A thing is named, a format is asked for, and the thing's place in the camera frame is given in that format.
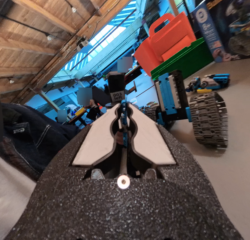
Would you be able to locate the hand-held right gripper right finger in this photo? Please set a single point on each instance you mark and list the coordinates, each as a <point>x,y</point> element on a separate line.
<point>152,144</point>

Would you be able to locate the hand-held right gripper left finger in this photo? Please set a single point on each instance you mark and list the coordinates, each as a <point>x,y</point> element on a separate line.
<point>95,144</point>

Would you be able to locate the blue toy beam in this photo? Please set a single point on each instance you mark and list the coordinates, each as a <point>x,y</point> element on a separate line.
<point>124,115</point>

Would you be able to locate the tracked toy robot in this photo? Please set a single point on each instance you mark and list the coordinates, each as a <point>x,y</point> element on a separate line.
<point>170,95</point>

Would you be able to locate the grey desk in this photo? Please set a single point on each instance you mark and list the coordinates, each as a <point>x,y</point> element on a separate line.
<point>224,175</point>

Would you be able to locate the person's dark denim jacket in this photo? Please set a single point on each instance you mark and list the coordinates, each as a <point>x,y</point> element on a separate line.
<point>29,138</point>

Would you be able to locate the orange carrying container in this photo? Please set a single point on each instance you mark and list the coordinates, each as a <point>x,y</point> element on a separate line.
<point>171,40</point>

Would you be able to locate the toy robot head assembly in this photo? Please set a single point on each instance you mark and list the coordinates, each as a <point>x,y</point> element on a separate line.
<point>207,81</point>

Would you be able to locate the green plastic bin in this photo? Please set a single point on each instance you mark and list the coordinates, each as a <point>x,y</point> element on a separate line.
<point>195,56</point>

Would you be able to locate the person's white shirt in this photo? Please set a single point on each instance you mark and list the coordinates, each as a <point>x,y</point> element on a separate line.
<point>11,195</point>

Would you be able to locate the large robot kit box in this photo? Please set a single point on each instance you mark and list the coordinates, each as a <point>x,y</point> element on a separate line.
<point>234,29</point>

